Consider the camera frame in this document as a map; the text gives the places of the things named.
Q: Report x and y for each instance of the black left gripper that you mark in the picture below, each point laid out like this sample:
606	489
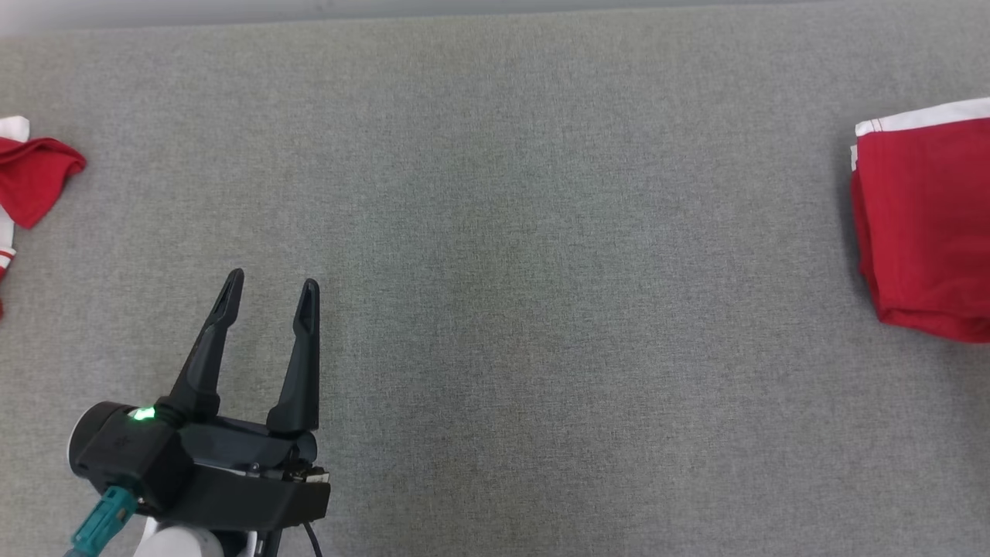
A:
209	480

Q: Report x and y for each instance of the red basketball jersey number 23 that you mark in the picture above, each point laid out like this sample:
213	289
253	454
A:
31	174

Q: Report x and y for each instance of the red shorts with white trim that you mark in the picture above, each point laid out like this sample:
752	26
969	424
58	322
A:
928	224

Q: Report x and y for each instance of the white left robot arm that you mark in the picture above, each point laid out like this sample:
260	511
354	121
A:
182	543

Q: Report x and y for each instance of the grey fabric sofa seat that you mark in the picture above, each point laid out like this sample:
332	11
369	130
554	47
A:
541	271

